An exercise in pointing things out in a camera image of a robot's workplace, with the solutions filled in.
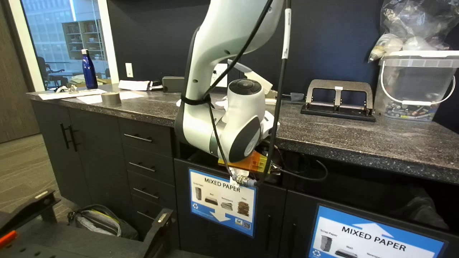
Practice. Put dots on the white paper back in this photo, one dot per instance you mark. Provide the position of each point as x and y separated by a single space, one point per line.
241 177

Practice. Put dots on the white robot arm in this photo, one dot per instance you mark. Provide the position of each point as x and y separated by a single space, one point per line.
230 29

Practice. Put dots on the left trash bin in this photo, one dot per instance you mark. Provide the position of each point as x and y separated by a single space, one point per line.
202 163

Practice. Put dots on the trash bin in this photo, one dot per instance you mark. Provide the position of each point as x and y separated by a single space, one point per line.
202 163
380 196

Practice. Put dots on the right trash bin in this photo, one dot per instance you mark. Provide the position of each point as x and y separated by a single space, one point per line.
380 196

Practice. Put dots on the left mixed paper label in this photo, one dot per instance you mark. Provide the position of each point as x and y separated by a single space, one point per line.
221 201

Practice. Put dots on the mixed paper label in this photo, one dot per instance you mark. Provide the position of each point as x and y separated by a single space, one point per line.
221 201
343 236

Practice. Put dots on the black power adapter box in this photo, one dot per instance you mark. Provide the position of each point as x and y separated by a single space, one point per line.
174 84

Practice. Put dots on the black drawer stack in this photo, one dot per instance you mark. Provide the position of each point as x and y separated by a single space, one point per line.
148 154

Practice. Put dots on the black three hole punch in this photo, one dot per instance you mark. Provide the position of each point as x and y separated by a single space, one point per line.
337 108

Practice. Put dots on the white flat box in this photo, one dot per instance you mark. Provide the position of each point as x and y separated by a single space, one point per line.
133 85

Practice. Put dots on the black double door cabinet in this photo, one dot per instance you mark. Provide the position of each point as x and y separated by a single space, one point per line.
86 156

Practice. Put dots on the large white paper sheet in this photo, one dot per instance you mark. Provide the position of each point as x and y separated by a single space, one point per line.
69 95

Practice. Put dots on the right mixed paper label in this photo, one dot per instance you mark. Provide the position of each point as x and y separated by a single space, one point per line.
343 236

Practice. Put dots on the blue water bottle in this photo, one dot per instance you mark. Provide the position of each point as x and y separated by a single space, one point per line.
88 71

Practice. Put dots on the grey black bag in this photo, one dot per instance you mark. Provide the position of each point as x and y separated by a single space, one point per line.
100 220

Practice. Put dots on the clear plastic bucket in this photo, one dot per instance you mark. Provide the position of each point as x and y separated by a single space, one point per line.
413 84

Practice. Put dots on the clear plastic bag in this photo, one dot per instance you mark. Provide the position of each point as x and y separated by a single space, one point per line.
415 25

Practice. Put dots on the black cart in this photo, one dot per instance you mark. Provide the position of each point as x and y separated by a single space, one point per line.
32 231

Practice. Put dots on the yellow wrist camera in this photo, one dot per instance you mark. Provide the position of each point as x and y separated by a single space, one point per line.
255 163

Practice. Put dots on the white wall switch plate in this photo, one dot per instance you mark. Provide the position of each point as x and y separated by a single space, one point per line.
129 71

